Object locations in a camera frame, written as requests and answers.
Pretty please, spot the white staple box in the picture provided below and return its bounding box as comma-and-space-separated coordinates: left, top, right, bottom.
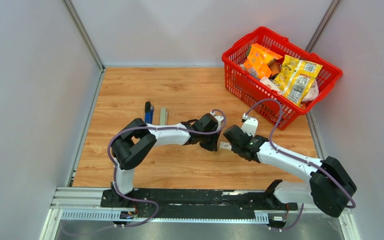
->
219, 141, 232, 151

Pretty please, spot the grey white stapler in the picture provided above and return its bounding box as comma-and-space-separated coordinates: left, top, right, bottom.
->
159, 107, 168, 126

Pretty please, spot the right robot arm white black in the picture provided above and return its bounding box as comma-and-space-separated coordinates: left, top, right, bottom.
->
223, 125, 357, 218

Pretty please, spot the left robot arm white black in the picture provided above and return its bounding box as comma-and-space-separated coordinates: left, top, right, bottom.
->
107, 111, 226, 208

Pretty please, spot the red plastic shopping basket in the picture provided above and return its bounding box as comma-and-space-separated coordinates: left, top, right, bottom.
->
221, 26, 343, 130

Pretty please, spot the white bread package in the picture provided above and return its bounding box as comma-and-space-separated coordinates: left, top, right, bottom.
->
259, 76, 282, 96

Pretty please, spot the orange carton box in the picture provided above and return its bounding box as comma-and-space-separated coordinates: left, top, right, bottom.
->
243, 43, 283, 79

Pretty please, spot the yellow crisps bag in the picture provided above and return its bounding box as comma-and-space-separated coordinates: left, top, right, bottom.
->
282, 60, 323, 107

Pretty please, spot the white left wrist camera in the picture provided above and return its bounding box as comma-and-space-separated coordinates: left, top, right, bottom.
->
210, 111, 225, 130

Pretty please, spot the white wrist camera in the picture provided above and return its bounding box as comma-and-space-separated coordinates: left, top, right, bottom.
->
210, 111, 225, 130
240, 113, 259, 137

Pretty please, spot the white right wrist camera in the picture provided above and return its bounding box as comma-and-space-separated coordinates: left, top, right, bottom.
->
240, 113, 259, 137

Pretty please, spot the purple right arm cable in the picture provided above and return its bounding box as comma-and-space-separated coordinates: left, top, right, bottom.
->
241, 98, 357, 232

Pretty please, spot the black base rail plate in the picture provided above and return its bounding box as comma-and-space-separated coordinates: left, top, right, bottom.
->
100, 188, 298, 220

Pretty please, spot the aluminium slotted rail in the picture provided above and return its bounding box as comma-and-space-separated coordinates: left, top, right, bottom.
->
51, 187, 269, 224

